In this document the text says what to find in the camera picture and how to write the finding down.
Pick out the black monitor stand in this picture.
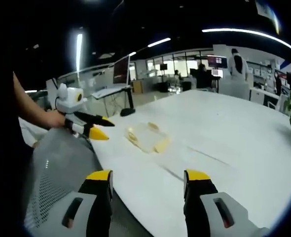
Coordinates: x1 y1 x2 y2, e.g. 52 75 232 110
120 86 137 117

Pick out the pale yellow plastic buckle part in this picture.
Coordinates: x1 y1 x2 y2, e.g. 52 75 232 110
124 125 142 146
142 135 172 154

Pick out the person's dark clothing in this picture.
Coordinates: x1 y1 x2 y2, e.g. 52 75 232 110
0 14 36 237

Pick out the brown cardboard box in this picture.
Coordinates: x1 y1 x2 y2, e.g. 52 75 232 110
130 80 144 94

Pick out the person's left hand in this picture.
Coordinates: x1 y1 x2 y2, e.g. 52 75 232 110
44 108 68 129

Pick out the white tilted desk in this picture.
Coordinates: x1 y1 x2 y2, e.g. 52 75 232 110
91 85 132 100

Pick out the wall screen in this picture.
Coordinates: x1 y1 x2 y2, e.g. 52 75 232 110
207 55 228 69

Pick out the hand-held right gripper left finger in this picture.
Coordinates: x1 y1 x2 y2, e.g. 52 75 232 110
50 169 114 237

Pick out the bright ceiling light strip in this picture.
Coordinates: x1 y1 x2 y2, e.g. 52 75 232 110
75 33 84 73

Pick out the grey mesh office chair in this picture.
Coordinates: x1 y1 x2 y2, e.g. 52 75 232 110
24 128 104 229

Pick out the dark computer monitor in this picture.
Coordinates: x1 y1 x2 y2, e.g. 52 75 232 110
112 56 132 86

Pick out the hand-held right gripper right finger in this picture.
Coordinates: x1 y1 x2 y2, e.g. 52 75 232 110
183 169 250 237

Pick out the short ceiling light strip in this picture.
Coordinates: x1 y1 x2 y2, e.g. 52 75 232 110
147 37 172 48

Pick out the long ceiling light strip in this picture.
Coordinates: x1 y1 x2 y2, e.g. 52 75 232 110
201 28 291 51

